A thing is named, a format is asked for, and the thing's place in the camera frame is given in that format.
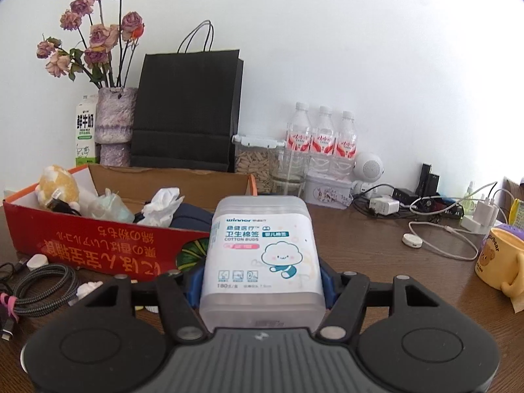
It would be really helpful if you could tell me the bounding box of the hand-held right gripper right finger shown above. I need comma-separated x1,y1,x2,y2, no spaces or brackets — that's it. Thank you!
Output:
313,264,441,341

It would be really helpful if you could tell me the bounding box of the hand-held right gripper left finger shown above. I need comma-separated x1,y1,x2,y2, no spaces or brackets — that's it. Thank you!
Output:
78,268,210,341

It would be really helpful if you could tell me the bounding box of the dark blue pouch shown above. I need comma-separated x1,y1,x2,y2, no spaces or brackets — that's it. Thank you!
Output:
135,202,214,235

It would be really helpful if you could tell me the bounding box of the clear cotton bud box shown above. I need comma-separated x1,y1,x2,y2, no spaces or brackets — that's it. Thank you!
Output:
199,196,327,330

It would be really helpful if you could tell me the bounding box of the red cardboard box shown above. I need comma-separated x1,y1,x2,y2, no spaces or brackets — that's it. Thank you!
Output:
3,164,258,283

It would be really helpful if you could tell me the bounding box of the green mask packet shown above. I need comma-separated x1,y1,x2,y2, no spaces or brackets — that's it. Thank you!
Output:
88,188,134,224

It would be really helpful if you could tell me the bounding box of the braided cable pink tie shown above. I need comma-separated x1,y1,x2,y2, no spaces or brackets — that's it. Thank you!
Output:
0,260,79,341

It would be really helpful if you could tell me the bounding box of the black usb cable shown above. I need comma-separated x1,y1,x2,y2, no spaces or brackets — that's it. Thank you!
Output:
44,197,83,216

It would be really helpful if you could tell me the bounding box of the yellow white plush toy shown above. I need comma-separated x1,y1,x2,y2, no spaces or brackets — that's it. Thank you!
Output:
35,165,80,214

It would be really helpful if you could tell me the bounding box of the white printed tin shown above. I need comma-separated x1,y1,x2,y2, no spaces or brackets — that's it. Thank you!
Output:
305,170,353,207

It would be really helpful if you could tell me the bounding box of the empty clear glass jar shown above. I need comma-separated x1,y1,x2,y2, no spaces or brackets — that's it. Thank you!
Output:
268,147,312,199

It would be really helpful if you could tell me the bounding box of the black charger block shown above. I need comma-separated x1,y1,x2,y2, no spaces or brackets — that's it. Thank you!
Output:
392,187,420,206

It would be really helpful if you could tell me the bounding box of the white round speaker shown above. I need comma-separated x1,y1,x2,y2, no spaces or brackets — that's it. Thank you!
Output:
353,152,385,194

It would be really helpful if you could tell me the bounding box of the clear jar of seeds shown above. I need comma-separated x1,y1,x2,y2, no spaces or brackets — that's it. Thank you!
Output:
233,134,287,195

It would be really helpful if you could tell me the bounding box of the black power strip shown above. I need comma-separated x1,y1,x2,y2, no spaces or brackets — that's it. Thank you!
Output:
409,196,465,220

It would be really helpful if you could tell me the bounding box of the clear bottle red label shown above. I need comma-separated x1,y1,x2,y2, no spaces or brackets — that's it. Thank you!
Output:
333,110,358,173
310,105,335,168
286,102,312,164

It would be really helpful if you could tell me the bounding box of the black upright adapter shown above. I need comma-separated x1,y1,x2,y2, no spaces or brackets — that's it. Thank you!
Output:
420,163,440,197

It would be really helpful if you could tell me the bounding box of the yellow bear mug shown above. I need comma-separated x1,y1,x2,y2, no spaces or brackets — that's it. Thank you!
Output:
475,222,524,314

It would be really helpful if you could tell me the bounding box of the black paper bag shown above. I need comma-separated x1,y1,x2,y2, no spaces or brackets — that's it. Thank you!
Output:
130,20,244,173

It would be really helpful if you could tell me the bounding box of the purple textured vase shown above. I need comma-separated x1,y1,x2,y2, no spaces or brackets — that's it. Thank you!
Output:
96,87,139,167

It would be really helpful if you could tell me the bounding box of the white green milk carton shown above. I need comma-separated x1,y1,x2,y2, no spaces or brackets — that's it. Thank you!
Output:
75,94,99,167

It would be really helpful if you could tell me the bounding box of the printed yellow teal packet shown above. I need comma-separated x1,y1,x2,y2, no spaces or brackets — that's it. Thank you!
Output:
510,198,524,228

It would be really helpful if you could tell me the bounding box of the brown board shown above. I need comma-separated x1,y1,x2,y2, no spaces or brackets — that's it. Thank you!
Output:
501,176,524,203

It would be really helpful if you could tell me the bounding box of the dried pink rose bouquet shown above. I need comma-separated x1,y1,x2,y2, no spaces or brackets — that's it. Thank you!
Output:
36,0,145,89

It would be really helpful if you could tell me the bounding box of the white puck charging cable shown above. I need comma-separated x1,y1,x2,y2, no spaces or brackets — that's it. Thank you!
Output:
403,220,480,261

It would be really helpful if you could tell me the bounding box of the white wall charger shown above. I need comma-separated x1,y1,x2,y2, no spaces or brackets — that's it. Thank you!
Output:
462,190,502,234

